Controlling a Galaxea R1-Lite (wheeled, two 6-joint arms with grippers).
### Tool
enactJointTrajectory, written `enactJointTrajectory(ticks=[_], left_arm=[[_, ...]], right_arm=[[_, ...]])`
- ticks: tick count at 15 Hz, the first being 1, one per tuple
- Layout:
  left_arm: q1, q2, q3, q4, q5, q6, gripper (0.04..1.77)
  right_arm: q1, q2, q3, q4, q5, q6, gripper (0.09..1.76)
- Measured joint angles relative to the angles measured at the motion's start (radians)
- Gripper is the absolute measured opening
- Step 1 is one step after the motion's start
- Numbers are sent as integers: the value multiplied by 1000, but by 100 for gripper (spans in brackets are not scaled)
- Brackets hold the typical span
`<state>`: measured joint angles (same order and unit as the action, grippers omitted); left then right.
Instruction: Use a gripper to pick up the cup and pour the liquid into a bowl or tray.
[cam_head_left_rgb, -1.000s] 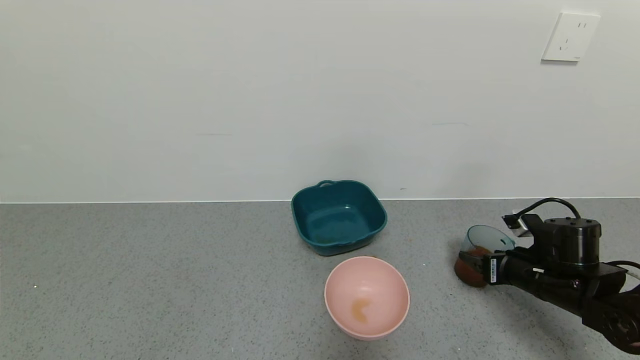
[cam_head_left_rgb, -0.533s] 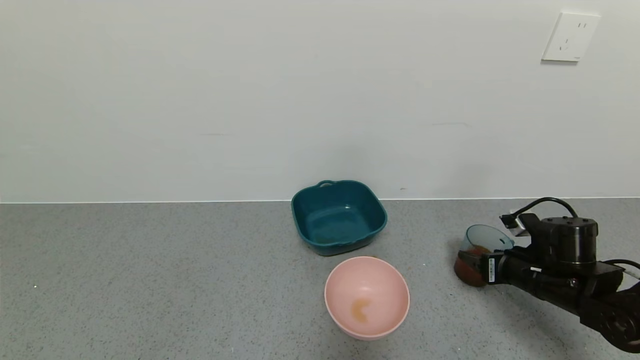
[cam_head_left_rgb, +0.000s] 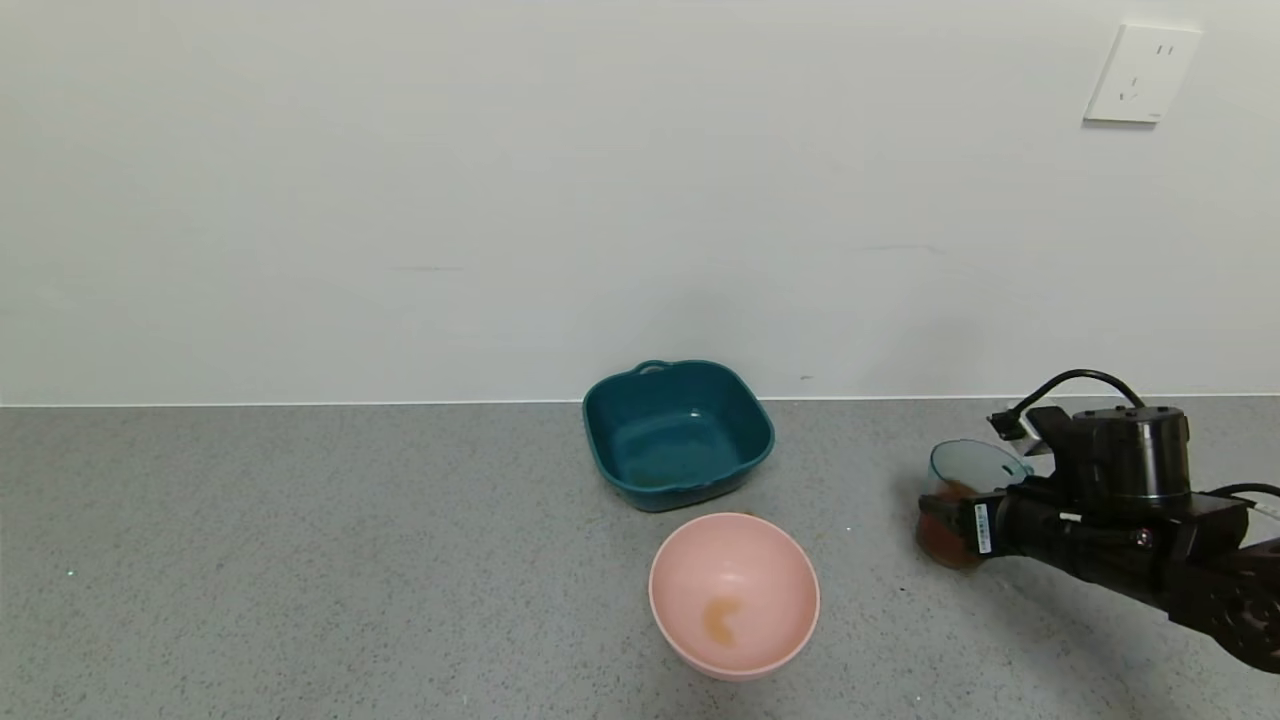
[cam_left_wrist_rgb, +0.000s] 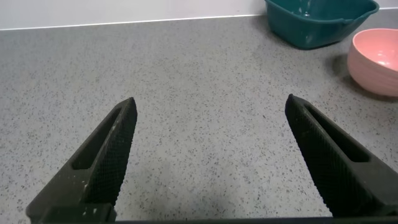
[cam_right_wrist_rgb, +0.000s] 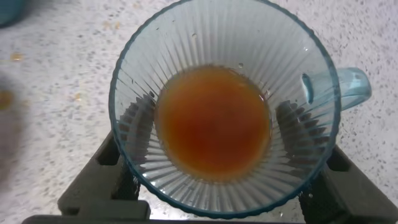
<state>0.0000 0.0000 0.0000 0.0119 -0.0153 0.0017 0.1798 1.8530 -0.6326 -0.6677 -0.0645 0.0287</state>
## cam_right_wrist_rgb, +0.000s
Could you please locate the brown tea liquid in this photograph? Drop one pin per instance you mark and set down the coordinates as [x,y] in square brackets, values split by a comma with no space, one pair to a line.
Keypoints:
[214,124]

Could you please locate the ribbed blue glass cup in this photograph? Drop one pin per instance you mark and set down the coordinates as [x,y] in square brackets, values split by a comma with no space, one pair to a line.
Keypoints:
[217,37]

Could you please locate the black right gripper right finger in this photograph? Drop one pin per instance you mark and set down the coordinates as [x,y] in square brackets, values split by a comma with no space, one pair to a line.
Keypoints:
[348,193]

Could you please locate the teal square plastic tub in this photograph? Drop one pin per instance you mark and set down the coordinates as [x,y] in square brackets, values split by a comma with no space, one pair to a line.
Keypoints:
[9,9]

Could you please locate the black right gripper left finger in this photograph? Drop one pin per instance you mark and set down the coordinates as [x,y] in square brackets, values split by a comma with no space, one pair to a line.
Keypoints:
[93,186]

